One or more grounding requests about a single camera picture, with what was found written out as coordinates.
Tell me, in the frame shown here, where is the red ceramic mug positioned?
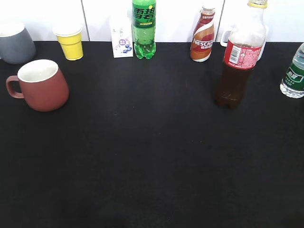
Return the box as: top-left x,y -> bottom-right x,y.
6,59 -> 69,112

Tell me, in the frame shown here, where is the cola bottle red label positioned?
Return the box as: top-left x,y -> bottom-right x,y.
215,0 -> 267,109

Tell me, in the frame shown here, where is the green sprite bottle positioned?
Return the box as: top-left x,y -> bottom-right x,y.
132,0 -> 156,59

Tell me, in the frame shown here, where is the yellow paper cup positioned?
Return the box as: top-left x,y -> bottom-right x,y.
53,23 -> 84,61

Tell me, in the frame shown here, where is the white blueberry milk carton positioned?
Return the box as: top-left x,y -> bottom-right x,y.
110,17 -> 133,58

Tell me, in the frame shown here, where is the brown nescafe bottle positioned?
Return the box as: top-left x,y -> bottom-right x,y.
190,3 -> 215,62

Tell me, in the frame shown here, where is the white ceramic mug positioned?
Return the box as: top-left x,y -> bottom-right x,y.
220,27 -> 266,61

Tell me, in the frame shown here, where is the green label water bottle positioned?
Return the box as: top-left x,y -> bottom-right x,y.
280,43 -> 304,99

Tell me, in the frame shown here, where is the grey ceramic mug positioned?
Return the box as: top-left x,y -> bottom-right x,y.
0,22 -> 36,64

